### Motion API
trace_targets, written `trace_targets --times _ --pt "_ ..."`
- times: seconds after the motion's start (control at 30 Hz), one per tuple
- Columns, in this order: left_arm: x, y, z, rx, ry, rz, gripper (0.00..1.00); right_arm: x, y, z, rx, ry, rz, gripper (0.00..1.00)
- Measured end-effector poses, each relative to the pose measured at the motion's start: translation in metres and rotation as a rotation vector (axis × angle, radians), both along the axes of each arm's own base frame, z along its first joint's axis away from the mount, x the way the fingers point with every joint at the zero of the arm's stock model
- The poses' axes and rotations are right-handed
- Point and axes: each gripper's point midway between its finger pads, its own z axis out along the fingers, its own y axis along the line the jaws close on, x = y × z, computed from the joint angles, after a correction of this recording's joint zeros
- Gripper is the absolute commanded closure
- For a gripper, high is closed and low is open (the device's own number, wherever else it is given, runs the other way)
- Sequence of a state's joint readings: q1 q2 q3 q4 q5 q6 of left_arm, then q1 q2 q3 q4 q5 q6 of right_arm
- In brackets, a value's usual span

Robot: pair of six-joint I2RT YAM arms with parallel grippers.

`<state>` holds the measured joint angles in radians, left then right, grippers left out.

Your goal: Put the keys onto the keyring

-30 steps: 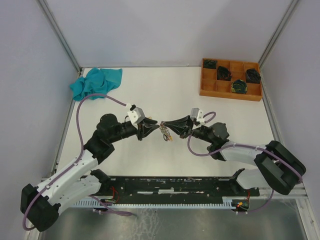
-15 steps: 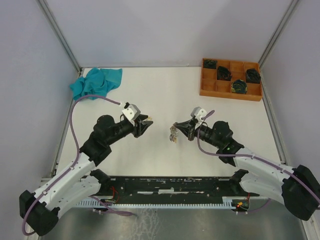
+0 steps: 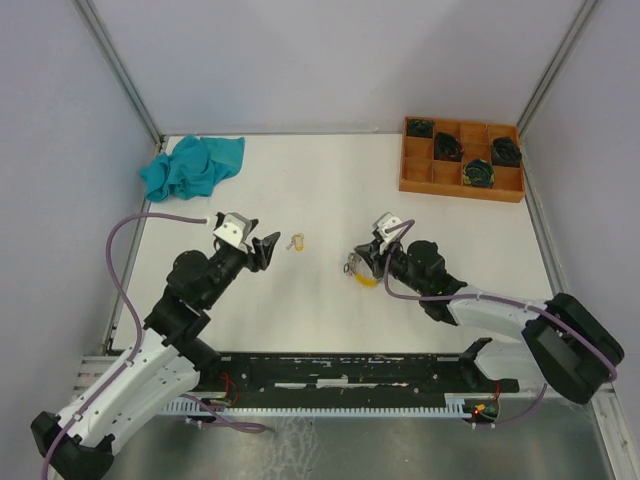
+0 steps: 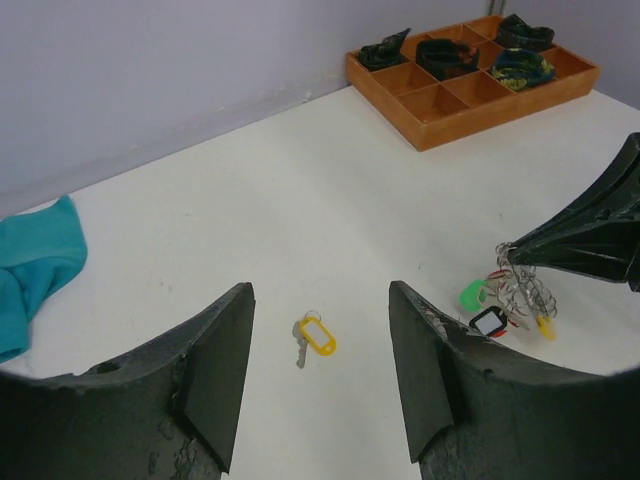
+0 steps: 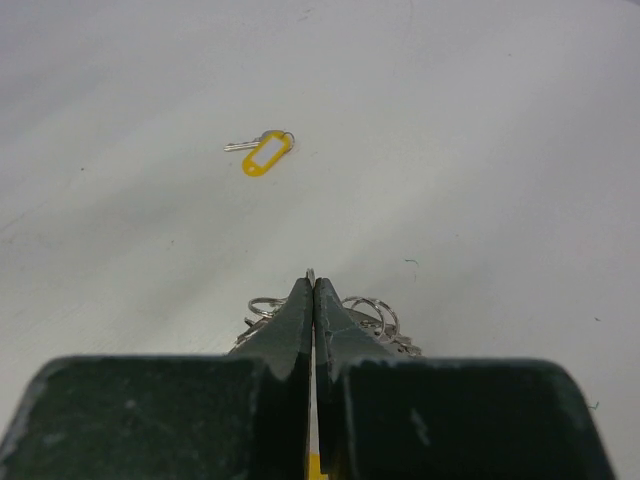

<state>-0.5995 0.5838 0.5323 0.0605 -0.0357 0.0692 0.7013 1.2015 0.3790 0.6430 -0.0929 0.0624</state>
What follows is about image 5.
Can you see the yellow key tag with ring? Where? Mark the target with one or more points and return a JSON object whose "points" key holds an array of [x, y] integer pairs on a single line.
{"points": [[264, 151]]}

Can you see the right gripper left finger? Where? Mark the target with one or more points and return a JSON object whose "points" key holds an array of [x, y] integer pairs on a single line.
{"points": [[242, 415]]}

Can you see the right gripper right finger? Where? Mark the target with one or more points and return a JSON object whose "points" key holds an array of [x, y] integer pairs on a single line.
{"points": [[384, 416]]}

